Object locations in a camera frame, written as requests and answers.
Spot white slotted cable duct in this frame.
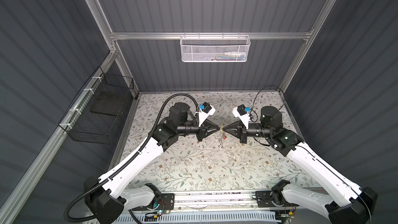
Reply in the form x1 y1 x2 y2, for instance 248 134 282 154
114 211 282 224

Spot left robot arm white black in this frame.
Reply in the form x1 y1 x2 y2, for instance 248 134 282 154
85 102 220 224

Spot black wire mesh basket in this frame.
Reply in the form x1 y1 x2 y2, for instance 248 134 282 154
59 67 134 145

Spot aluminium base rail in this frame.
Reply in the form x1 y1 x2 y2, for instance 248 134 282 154
130 189 312 214

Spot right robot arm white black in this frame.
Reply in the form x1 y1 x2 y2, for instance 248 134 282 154
223 105 378 224

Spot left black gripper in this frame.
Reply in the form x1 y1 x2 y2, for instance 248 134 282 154
176 120 220 142

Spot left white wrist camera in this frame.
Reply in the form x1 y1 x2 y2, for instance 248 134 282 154
198 102 216 127

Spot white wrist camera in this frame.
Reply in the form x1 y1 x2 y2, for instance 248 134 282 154
198 102 216 127
232 104 251 129

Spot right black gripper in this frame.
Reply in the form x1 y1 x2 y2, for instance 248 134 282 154
222 119 271 144

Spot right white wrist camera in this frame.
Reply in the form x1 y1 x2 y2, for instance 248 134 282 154
232 104 251 129

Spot right thin black cable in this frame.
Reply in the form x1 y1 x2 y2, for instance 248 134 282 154
250 85 285 122

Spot left black corrugated cable conduit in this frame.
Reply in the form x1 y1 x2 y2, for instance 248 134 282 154
63 93 200 223

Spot marker pens in basket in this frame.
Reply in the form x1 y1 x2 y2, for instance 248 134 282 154
198 51 247 62

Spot white wire mesh basket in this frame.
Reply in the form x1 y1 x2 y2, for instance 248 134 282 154
179 35 251 63

